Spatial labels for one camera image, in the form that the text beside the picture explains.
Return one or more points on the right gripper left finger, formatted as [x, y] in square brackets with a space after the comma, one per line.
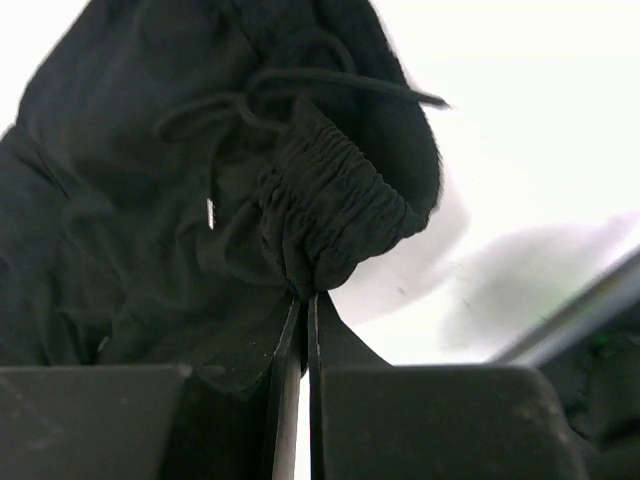
[238, 421]

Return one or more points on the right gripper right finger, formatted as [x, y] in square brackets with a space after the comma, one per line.
[373, 420]

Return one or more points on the black trousers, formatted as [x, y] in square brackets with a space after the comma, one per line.
[180, 173]

